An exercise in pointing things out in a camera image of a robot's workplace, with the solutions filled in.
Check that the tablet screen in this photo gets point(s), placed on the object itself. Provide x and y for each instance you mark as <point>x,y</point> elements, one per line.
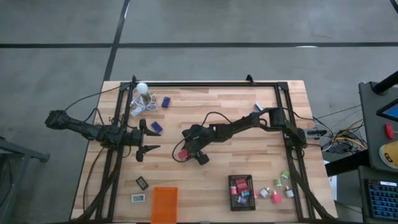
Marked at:
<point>390,110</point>

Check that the silver mounting plate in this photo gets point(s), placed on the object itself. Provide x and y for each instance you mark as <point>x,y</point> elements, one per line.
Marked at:
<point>312,132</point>

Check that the blue USB wall charger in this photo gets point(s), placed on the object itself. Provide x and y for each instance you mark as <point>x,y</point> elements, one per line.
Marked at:
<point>242,200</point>

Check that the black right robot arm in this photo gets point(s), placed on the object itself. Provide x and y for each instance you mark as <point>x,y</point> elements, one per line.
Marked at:
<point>242,123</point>

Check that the dark blue small case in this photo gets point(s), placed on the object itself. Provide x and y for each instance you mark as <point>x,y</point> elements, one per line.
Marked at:
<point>157,126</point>
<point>166,102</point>

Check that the white USB wall charger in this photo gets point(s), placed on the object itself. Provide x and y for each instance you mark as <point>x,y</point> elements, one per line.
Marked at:
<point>289,193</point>
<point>264,192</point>

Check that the grey equipment cart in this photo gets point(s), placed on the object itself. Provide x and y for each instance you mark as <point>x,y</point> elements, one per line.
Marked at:
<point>368,124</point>

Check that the yellow round object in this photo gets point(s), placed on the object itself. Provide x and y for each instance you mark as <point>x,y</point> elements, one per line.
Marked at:
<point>388,155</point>

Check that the pink USB wall charger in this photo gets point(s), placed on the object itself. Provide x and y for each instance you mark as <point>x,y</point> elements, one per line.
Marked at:
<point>276,198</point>

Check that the grey metal stand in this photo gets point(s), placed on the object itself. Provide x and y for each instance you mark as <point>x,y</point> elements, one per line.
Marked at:
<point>18,152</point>

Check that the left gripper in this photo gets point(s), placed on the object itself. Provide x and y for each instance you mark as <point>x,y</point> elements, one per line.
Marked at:
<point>137,138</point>

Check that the black plastic basket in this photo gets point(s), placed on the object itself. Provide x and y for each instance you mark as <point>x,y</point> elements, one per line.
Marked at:
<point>233,208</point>

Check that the black digital clock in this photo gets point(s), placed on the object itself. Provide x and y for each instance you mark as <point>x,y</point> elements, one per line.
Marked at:
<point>142,183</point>

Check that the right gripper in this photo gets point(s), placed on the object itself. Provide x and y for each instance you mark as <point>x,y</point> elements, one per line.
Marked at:
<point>197,138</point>

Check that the white paper sheet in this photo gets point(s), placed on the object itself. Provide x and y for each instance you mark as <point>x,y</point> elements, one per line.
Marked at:
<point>332,186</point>

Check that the backlit computer keyboard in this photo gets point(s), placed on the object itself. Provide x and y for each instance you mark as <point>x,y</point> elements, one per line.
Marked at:
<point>384,199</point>

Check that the green cylindrical can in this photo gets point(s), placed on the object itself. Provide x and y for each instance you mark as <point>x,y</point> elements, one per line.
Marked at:
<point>285,174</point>

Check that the large red wall charger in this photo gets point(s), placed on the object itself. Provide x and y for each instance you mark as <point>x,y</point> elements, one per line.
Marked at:
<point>183,154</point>
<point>241,185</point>

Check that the red handheld device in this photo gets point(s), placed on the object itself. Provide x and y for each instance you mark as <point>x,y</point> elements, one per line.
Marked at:
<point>389,131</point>

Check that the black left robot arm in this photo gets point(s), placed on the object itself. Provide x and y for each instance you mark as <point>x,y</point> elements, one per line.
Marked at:
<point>93,132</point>

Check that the white light bulb on base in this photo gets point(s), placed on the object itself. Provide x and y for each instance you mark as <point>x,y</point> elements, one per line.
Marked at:
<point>142,88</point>

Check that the small pink wall charger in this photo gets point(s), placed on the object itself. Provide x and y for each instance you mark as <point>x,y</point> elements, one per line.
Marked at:
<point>255,193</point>

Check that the orange plastic basket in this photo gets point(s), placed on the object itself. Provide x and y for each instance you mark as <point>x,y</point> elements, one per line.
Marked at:
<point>164,205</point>

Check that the teal USB wall charger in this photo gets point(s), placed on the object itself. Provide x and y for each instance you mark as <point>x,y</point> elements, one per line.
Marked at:
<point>245,193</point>

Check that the black pole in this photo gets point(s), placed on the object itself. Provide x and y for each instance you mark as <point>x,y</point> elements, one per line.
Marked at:
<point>385,82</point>

